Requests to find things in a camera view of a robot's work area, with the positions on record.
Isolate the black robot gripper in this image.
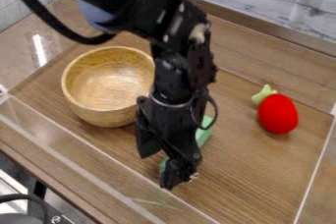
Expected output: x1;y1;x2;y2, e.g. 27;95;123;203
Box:
135;95;208;191

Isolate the black table frame leg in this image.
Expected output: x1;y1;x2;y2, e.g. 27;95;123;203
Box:
28;181;75;224

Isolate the green rectangular block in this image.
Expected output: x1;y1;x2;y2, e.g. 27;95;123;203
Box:
159;116;212;173

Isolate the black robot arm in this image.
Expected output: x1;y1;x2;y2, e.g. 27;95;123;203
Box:
79;0;218;190

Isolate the black cable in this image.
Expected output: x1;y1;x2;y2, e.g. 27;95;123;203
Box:
0;0;116;46

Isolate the brown wooden bowl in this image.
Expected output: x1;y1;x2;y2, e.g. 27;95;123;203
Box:
60;46;154;128

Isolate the red plush strawberry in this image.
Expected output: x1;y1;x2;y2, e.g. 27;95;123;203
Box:
252;84;299;135

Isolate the clear acrylic tray wall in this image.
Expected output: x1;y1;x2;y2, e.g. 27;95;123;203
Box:
0;85;219;224

